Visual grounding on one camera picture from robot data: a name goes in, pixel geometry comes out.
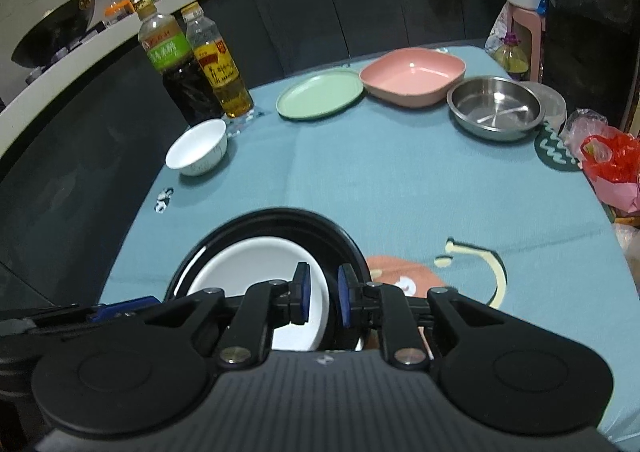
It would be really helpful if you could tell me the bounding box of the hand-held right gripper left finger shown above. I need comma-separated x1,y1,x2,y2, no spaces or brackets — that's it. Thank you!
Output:
145,261,312,369

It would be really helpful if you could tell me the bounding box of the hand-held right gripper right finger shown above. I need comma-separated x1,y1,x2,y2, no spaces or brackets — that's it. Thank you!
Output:
337,262,501,370

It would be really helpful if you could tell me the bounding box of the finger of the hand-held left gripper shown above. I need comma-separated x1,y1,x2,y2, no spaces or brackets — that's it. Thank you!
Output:
86,295,162,324

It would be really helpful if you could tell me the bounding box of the white round plate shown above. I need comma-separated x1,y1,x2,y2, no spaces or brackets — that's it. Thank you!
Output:
186,236,331,352

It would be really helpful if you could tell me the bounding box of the white ceramic bowl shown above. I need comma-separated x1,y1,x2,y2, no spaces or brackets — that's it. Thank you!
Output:
165,118,229,177

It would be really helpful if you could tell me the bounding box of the green round plate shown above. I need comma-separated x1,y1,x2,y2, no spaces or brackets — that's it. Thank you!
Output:
276,68,365,122

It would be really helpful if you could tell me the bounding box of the pink square bowl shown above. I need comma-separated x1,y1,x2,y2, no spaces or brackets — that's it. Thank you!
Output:
359,48,466,109

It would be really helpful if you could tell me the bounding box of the stainless steel bowl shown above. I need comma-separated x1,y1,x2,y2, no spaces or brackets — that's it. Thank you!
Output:
446,75,546,141

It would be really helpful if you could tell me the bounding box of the blue printed tablecloth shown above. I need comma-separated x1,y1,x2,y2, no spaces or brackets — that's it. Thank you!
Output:
99,45,640,452

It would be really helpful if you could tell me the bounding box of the dark vinegar bottle green label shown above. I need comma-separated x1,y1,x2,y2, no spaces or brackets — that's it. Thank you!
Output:
137,2,224,126

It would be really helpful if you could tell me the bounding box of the yellow cooking oil bottle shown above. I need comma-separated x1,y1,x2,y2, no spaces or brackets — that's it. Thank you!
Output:
180,2,255,119

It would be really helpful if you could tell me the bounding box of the green coaster with white zigzags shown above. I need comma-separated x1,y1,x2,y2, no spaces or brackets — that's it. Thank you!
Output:
536,121,584,174

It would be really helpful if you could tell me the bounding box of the oil bottle with purple cap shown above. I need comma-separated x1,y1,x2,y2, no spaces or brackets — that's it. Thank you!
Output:
492,31,531,82

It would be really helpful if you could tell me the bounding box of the clear plastic bag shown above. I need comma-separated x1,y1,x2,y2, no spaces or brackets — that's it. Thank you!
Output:
559,108,609,154

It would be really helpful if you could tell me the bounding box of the red plastic bag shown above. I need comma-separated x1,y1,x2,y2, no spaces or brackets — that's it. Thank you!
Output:
580,131,640,213

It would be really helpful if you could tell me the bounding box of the pink plastic stool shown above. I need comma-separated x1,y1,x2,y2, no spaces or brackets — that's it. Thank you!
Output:
499,2,545,83

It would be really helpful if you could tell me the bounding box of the black mesh chair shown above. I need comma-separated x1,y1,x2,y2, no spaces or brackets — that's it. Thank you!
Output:
541,0,640,130

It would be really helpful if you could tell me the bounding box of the black wok with wooden handle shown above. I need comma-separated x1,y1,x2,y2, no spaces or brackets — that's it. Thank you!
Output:
11,0,138,69

